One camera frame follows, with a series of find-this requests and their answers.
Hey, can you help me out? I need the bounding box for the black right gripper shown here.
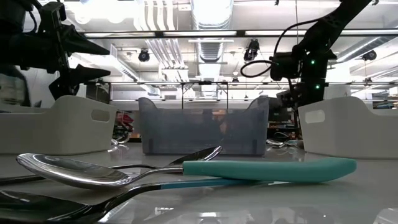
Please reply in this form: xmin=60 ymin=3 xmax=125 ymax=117
xmin=277 ymin=37 xmax=338 ymax=108

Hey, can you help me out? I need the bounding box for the black background stand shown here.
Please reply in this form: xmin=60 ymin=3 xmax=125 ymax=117
xmin=291 ymin=107 xmax=301 ymax=141

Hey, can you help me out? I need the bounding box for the black ceiling spotlight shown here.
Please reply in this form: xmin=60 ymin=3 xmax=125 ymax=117
xmin=137 ymin=49 xmax=151 ymax=63
xmin=243 ymin=39 xmax=261 ymax=62
xmin=361 ymin=49 xmax=378 ymax=62

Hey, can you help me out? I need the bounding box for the silver ceiling duct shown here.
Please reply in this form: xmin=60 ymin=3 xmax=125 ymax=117
xmin=190 ymin=0 xmax=234 ymax=98
xmin=334 ymin=35 xmax=398 ymax=63

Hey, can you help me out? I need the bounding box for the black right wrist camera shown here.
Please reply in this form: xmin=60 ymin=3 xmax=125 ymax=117
xmin=269 ymin=52 xmax=301 ymax=82

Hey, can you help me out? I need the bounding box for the black background monitor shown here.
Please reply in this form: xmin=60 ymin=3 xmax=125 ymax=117
xmin=268 ymin=98 xmax=292 ymax=123

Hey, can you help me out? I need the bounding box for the white plastic bin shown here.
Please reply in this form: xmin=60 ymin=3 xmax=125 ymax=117
xmin=0 ymin=95 xmax=118 ymax=156
xmin=297 ymin=96 xmax=398 ymax=160

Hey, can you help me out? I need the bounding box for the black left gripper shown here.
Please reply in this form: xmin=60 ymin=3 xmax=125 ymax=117
xmin=0 ymin=1 xmax=111 ymax=101

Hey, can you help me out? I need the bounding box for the black spoon blue handle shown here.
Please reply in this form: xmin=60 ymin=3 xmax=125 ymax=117
xmin=0 ymin=177 xmax=290 ymax=224

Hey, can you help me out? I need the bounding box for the silver spoon teal handle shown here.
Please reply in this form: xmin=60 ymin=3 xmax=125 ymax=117
xmin=16 ymin=152 xmax=358 ymax=190
xmin=108 ymin=136 xmax=131 ymax=154
xmin=266 ymin=138 xmax=287 ymax=148

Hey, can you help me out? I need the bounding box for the grey translucent plastic bin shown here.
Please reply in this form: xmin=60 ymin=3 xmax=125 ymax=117
xmin=138 ymin=96 xmax=271 ymax=156

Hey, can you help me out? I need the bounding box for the black camera cable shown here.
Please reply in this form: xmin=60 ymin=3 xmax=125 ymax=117
xmin=239 ymin=18 xmax=323 ymax=78

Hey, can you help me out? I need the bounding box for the black overhead frame bar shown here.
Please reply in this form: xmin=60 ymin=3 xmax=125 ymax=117
xmin=77 ymin=29 xmax=398 ymax=39

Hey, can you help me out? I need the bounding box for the red background object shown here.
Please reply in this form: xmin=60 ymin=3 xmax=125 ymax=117
xmin=115 ymin=111 xmax=135 ymax=133

